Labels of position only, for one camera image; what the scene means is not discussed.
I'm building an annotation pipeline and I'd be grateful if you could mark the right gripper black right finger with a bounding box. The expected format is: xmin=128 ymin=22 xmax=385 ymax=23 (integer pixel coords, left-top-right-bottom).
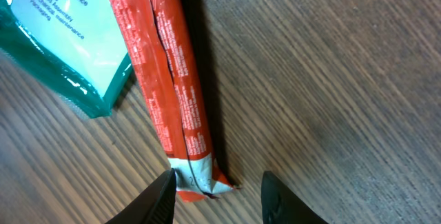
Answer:
xmin=261 ymin=171 xmax=327 ymax=224

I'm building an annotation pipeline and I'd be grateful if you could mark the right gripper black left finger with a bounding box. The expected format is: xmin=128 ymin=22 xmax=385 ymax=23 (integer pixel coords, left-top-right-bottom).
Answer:
xmin=106 ymin=169 xmax=176 ymax=224

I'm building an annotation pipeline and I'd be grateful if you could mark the red stick sachet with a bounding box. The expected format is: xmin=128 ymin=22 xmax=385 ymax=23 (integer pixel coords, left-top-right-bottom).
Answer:
xmin=110 ymin=0 xmax=235 ymax=202

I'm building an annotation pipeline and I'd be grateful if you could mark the green gloves package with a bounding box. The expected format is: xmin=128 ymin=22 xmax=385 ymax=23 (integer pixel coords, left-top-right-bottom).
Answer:
xmin=1 ymin=0 xmax=132 ymax=118

